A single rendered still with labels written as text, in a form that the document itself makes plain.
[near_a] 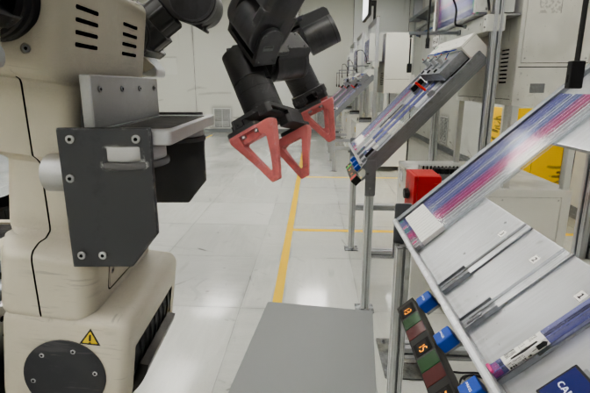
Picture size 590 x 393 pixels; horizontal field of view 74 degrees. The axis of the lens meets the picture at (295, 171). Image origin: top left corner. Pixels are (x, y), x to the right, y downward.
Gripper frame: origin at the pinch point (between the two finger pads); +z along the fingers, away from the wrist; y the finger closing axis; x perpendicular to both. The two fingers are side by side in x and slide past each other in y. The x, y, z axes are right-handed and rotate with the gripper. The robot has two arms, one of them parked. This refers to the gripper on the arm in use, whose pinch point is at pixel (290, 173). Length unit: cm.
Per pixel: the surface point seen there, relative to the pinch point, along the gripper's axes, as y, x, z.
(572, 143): 44, -40, 13
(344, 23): 790, 87, -370
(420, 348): 17.4, -2.1, 33.9
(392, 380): 69, 25, 61
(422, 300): 24.1, -4.1, 28.3
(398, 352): 69, 20, 53
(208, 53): 689, 373, -439
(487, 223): 36.4, -19.5, 21.0
